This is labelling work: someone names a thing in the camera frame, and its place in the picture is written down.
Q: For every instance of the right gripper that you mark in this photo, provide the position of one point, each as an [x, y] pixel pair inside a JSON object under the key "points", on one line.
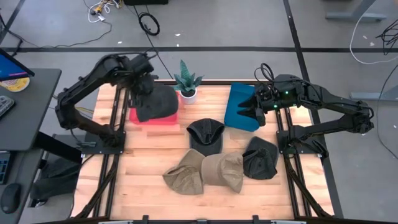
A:
{"points": [[269, 98]]}

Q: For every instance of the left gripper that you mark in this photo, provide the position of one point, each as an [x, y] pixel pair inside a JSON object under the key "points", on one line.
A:
{"points": [[141, 82]]}

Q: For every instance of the black baseball cap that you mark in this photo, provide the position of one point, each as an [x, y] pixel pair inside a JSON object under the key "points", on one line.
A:
{"points": [[161, 104], [205, 140], [259, 165]]}

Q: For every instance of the khaki baseball cap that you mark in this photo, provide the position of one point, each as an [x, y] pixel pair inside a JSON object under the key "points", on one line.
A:
{"points": [[224, 169], [183, 180]]}

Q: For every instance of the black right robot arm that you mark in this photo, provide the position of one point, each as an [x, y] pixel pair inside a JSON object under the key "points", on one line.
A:
{"points": [[335, 100]]}

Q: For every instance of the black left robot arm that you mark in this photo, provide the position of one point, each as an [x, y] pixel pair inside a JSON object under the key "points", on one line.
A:
{"points": [[84, 85]]}

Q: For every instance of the blue plastic bin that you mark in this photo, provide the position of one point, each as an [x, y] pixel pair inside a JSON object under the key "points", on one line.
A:
{"points": [[231, 123]]}

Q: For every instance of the red plastic bin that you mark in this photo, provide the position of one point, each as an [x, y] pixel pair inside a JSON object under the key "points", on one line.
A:
{"points": [[155, 121]]}

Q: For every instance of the green plant in white pot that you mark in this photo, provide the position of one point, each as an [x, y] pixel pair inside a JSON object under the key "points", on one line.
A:
{"points": [[186, 77]]}

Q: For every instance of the black box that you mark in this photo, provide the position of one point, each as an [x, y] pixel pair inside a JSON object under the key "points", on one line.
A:
{"points": [[146, 2]]}

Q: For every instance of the black standing desk top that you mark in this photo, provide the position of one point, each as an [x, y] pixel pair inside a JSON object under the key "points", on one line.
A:
{"points": [[34, 109]]}

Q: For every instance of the black table clamp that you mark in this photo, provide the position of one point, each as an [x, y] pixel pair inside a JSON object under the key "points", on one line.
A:
{"points": [[145, 219], [256, 219]]}

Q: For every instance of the grey desk foot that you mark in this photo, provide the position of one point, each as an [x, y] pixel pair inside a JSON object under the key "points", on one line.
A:
{"points": [[354, 15], [367, 96]]}

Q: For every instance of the yellow round disc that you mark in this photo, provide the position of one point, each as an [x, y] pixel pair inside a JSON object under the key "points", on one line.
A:
{"points": [[17, 85]]}

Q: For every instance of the computer monitor with blue screen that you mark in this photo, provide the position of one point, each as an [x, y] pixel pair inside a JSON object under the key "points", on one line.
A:
{"points": [[11, 67]]}

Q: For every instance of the grey computer keyboard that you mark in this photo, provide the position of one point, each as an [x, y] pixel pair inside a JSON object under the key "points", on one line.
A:
{"points": [[5, 105]]}

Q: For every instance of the dark grey desk surface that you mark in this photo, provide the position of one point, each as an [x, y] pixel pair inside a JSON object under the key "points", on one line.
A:
{"points": [[26, 174]]}

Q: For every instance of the keypad with blue keys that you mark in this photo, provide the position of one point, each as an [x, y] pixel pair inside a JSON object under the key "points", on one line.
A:
{"points": [[3, 168]]}

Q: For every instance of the black computer mouse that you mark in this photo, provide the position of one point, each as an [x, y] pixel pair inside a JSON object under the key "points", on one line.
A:
{"points": [[11, 197]]}

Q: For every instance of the black aluminium table frame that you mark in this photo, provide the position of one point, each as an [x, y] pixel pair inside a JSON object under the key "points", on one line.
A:
{"points": [[214, 82]]}

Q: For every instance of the grey metal bracket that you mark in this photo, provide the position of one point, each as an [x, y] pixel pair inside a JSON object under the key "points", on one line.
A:
{"points": [[287, 222], [115, 222]]}

